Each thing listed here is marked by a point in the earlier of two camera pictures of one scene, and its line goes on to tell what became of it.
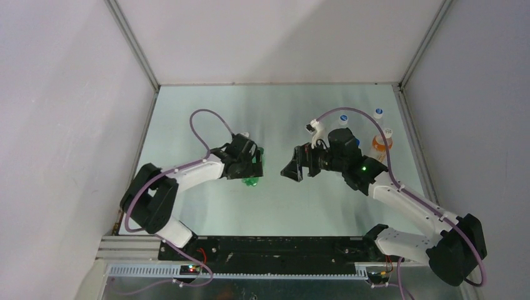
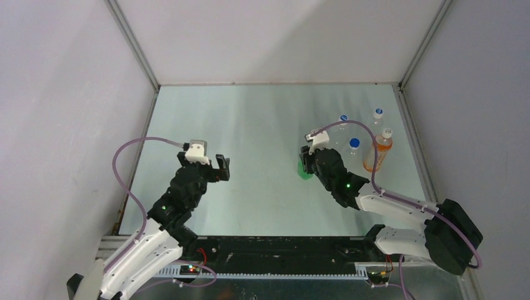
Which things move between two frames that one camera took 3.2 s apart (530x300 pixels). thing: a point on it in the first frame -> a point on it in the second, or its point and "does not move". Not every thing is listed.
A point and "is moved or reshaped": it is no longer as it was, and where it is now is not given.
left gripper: x=253 y=170 -> x=222 y=173
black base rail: x=229 y=250 does not move
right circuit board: x=380 y=277 does not move
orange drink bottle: x=379 y=150 does not move
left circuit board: x=189 y=270 does not move
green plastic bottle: x=253 y=182 is moved or reshaped
